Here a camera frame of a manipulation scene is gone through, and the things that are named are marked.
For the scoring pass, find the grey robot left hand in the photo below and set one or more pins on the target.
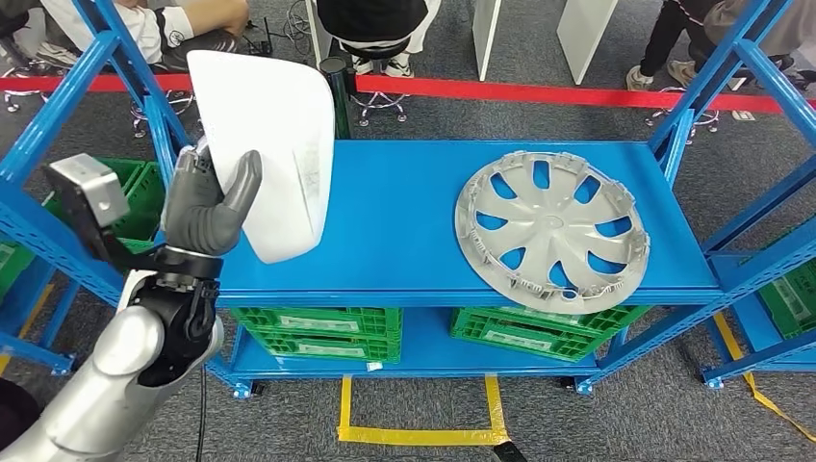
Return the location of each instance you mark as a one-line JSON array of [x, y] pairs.
[[197, 223]]

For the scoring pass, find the white curved plastic part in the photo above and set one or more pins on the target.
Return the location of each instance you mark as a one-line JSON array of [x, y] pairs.
[[268, 127]]

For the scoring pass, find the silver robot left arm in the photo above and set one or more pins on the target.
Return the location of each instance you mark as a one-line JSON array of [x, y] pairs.
[[115, 382]]

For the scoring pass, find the blue metal shelf rack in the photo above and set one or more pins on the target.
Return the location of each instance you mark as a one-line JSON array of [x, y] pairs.
[[395, 210], [749, 319], [35, 357]]

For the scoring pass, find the chrome base stool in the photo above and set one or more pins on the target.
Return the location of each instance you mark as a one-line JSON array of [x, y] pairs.
[[704, 121], [25, 64], [178, 99]]

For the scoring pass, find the black router box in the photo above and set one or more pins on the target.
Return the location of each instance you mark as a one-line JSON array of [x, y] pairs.
[[258, 46]]

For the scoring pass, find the red barrier belt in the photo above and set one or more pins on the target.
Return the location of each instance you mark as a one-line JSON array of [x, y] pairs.
[[510, 91], [64, 83]]

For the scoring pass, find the person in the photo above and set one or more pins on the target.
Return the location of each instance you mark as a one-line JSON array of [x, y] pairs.
[[115, 25], [660, 32], [373, 16], [733, 19]]

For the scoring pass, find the narrow white panel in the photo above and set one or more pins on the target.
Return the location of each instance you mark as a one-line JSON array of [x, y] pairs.
[[486, 38]]

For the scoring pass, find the silver wheel hubcap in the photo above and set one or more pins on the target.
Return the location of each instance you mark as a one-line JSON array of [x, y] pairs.
[[551, 223]]

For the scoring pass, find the wide white panel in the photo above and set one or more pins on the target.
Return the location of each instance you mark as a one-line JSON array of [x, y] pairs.
[[586, 38]]

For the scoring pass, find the black stanchion post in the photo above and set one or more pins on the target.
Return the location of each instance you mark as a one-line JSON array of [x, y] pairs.
[[336, 95]]

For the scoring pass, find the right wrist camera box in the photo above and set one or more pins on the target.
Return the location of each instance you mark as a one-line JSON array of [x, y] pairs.
[[509, 454]]

